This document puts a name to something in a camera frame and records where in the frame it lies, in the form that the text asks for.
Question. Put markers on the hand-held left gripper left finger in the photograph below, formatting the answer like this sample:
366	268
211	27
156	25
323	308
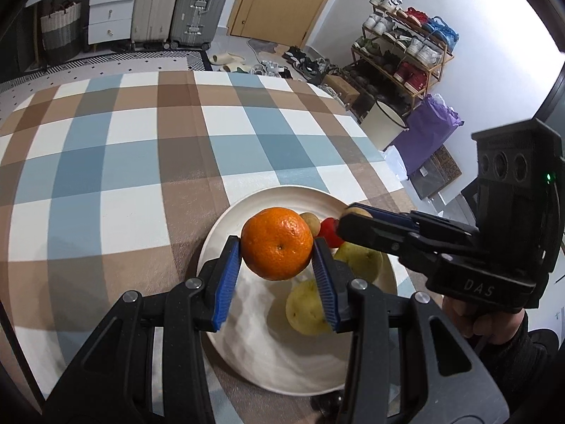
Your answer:
225	282

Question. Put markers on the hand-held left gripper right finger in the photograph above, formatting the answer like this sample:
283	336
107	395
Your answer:
324	282

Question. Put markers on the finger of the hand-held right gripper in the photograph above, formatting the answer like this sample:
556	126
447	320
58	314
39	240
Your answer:
375	234
393	215

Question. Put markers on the yellow pear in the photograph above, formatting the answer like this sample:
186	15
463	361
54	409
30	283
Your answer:
359	260
307	311

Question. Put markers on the red tomato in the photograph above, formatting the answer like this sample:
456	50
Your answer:
329	232

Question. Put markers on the orange mandarin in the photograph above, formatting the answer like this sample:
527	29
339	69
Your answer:
276	244

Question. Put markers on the cream round plate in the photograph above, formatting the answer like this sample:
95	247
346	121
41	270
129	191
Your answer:
260	349

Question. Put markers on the person's right forearm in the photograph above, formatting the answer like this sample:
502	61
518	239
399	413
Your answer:
525	371

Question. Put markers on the person's right hand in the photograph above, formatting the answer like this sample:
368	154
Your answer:
485	320

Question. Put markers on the white plastic bag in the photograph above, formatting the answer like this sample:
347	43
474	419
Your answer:
395	161

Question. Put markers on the dark patterned floor mats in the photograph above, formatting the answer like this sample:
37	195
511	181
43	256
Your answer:
437	172

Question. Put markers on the purple bag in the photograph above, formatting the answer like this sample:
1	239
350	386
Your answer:
430	134

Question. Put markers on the cream bin with black rim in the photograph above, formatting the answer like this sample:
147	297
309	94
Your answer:
386	123

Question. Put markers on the dark plum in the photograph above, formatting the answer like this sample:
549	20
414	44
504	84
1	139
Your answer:
324	408

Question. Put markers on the brown cardboard box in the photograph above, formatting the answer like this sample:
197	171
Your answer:
342	88

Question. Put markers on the checkered tablecloth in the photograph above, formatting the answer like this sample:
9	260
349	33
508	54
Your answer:
132	163

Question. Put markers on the wooden shoe rack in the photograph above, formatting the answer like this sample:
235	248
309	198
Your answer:
366	59

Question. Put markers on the rows of racked sneakers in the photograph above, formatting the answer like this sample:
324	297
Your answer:
415	46

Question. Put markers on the scattered shoes pile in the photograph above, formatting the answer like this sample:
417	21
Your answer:
304	64

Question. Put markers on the blue plastic bag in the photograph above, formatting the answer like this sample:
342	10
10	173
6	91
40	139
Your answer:
443	28

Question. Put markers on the grey door mat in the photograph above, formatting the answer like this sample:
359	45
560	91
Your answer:
260	46

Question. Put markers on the beige slipper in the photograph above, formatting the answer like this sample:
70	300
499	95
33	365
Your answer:
236	56
217	58

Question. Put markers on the wooden door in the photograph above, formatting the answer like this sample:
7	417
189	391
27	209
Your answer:
282	0

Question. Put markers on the black white patterned rug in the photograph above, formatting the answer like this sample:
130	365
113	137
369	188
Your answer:
110	59

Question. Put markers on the silver suitcase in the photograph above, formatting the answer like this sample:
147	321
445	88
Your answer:
201	9

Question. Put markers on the beige suitcase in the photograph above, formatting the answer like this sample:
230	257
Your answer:
156	4

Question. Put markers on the white drawer cabinet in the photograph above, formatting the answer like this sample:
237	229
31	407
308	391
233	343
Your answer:
110	11

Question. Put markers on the woven laundry basket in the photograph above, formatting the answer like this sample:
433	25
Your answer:
62	31

